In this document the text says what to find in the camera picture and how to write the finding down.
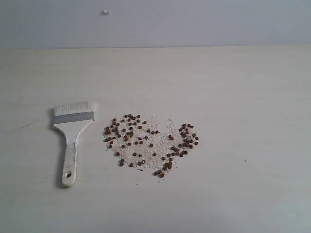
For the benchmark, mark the white wooden paint brush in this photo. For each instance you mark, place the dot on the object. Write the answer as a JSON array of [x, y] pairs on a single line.
[[72, 120]]

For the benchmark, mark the pile of brown pellets and rice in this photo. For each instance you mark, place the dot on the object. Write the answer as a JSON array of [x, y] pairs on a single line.
[[139, 143]]

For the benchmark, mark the small white wall hook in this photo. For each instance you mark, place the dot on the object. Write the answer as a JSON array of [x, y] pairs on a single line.
[[105, 12]]

